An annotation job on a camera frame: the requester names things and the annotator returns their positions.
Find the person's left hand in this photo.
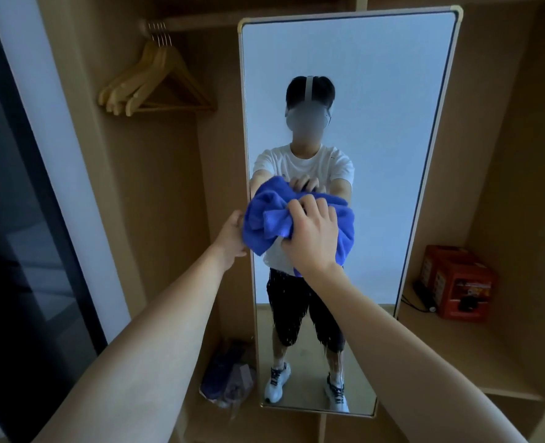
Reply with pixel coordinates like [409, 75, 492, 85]
[211, 210, 248, 272]

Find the person's right forearm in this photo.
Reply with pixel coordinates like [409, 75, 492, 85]
[307, 265, 527, 443]

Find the black framed glass door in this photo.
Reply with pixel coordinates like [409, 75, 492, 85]
[0, 0, 109, 443]

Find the clear bag of slippers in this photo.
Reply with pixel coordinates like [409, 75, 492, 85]
[199, 341, 257, 409]

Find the wooden clothes rail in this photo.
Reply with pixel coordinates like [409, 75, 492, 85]
[138, 7, 356, 34]

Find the light wooden wardrobe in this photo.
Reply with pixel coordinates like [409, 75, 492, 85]
[34, 0, 545, 443]

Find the person's left forearm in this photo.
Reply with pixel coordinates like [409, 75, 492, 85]
[32, 251, 229, 443]

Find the tall mirror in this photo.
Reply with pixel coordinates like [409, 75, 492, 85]
[237, 5, 464, 418]

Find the blue microfibre cloth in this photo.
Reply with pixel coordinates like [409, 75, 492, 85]
[242, 175, 356, 277]

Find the black flashlight with cord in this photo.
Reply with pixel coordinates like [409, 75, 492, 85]
[401, 280, 439, 314]

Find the person's right hand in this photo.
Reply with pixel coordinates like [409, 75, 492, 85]
[280, 194, 340, 277]

